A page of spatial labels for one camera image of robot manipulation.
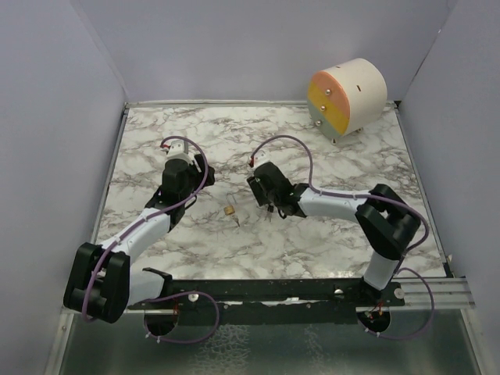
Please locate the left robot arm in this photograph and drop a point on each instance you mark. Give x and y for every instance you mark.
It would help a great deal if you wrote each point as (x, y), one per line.
(101, 284)

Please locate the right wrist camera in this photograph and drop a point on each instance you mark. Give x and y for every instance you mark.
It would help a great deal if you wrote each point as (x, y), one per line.
(259, 158)

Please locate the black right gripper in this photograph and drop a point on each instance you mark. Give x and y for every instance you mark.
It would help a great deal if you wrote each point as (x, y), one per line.
(255, 188)

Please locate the small brass padlock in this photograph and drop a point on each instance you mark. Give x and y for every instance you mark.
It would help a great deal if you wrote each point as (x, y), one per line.
(229, 209)

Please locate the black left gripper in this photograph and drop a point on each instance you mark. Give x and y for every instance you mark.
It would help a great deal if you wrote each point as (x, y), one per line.
(201, 175)

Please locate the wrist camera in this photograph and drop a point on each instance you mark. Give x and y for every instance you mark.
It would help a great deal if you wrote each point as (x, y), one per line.
(178, 149)
(259, 158)

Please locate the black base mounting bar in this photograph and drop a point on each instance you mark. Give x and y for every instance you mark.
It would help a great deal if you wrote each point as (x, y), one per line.
(267, 301)

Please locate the aluminium frame rail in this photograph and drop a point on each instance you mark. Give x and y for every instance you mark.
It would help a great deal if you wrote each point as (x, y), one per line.
(448, 293)

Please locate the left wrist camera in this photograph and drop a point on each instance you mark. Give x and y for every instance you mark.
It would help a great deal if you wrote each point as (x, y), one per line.
(178, 149)

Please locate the black keys of orange padlock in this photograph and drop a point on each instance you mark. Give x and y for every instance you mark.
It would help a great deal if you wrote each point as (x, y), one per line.
(269, 213)

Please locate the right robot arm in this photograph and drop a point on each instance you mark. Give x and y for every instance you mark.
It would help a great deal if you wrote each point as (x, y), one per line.
(388, 223)

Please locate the round pastel drawer cabinet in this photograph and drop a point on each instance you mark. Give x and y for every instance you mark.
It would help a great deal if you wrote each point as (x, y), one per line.
(345, 98)

